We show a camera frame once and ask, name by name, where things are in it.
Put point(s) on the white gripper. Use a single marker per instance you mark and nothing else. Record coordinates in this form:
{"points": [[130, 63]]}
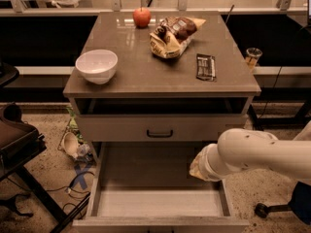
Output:
{"points": [[206, 167]]}

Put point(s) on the drawer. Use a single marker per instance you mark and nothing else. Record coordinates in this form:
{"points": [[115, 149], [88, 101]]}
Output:
{"points": [[147, 188], [158, 119]]}

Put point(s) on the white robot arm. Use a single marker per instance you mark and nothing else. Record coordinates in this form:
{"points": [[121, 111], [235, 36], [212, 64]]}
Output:
{"points": [[239, 150]]}

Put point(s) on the grey drawer cabinet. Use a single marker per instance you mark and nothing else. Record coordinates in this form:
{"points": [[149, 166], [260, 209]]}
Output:
{"points": [[140, 74]]}

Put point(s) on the office chair base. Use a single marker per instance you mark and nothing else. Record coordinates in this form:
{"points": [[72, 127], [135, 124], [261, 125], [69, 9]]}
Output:
{"points": [[263, 211]]}

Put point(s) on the black snack bar wrapper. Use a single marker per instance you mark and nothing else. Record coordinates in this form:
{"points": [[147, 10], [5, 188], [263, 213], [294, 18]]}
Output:
{"points": [[205, 67]]}

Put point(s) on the trash pile on floor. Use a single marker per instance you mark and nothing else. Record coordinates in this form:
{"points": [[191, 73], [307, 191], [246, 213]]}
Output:
{"points": [[73, 143]]}

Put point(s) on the plastic cup with drink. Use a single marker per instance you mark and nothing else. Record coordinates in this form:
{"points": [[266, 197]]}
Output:
{"points": [[252, 57]]}

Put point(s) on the yellow brown chip bag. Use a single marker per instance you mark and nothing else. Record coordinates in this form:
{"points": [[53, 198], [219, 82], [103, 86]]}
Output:
{"points": [[172, 36]]}

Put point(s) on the white bowl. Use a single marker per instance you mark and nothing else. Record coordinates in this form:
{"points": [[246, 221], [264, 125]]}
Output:
{"points": [[97, 66]]}

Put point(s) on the red apple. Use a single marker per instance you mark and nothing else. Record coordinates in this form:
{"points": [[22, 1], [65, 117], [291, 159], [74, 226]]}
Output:
{"points": [[141, 17]]}

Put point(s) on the black chair at left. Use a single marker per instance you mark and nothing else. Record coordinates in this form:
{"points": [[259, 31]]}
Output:
{"points": [[19, 143]]}

